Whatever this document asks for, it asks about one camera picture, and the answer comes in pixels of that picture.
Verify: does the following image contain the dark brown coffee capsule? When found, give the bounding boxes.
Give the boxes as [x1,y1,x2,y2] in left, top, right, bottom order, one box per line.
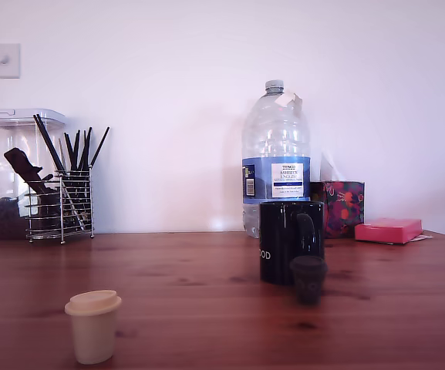
[288,255,329,306]

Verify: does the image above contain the cream coffee capsule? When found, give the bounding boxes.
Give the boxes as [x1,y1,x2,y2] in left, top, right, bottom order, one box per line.
[64,289,123,365]

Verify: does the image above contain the large clear water bottle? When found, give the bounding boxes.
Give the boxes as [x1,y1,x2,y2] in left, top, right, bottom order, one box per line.
[241,79,312,241]

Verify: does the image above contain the black mug white lettering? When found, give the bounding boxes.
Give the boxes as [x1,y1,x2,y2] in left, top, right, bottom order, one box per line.
[258,200,326,287]

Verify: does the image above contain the white tissue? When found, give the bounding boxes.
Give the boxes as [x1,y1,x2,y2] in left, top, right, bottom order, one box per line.
[320,151,349,182]

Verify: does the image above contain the floral tissue box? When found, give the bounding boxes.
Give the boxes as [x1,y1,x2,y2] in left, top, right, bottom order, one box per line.
[309,180,366,240]

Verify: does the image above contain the black chopstick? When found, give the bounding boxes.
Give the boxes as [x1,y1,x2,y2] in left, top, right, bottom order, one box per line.
[63,133,75,172]
[38,114,71,174]
[72,129,81,172]
[78,130,88,172]
[32,113,86,231]
[83,126,93,172]
[89,126,111,170]

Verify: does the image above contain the pink flat box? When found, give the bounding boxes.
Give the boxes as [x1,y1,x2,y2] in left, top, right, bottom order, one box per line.
[354,217,423,245]

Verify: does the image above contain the black angular utensil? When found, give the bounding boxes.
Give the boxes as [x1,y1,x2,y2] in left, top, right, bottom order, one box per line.
[3,147,56,197]

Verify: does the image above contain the paper sheet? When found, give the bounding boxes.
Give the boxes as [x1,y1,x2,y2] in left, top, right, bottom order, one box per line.
[383,230,435,246]

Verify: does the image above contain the chrome wire utensil rack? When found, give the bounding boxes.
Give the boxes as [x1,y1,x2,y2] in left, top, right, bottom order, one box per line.
[24,169,95,244]

